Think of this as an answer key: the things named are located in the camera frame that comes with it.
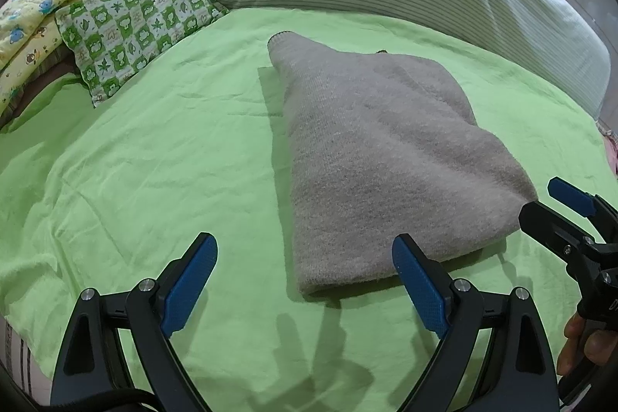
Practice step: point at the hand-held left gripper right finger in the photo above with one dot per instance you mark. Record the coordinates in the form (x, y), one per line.
(420, 286)

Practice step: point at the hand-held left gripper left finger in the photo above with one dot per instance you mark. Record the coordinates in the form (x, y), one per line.
(190, 281)

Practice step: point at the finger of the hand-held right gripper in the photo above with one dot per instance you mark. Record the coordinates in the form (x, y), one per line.
(569, 195)
(540, 219)

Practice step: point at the beige knitted sweater brown hem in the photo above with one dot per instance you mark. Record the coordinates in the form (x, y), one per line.
(386, 151)

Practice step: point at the person's right hand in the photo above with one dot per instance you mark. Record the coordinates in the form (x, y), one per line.
(572, 344)

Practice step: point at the pink cloth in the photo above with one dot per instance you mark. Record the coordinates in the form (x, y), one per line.
(611, 146)

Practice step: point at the green bed sheet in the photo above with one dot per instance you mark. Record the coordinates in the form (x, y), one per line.
(169, 151)

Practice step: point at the bed mattress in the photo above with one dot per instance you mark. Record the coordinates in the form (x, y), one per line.
(19, 354)

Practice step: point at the brown blanket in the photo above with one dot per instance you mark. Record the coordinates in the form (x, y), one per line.
(43, 79)

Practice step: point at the green white patterned pillow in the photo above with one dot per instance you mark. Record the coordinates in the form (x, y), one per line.
(135, 26)

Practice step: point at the yellow cartoon print quilt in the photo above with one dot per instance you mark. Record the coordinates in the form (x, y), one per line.
(43, 1)

